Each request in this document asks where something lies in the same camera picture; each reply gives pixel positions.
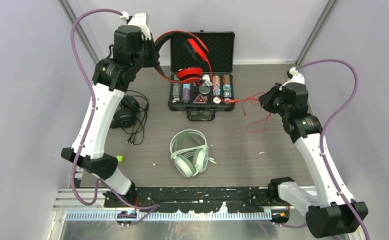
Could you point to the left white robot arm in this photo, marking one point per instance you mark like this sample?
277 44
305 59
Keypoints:
107 89

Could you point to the red headphones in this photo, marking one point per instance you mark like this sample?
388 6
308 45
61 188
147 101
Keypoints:
197 49

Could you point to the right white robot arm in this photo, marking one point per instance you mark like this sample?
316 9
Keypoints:
333 210

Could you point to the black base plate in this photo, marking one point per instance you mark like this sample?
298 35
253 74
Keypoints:
202 200

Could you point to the blue black headphones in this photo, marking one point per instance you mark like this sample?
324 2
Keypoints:
126 116

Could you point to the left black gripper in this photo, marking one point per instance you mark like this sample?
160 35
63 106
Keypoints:
150 43

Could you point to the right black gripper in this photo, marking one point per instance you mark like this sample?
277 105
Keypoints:
266 99

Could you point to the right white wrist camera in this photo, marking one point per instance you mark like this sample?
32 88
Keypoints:
293 76

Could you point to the black poker chip case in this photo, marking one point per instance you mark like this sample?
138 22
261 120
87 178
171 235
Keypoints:
216 93

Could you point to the mint green headphones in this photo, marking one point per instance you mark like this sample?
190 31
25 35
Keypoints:
193 160

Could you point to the green cube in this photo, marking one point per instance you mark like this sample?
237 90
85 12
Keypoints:
120 158

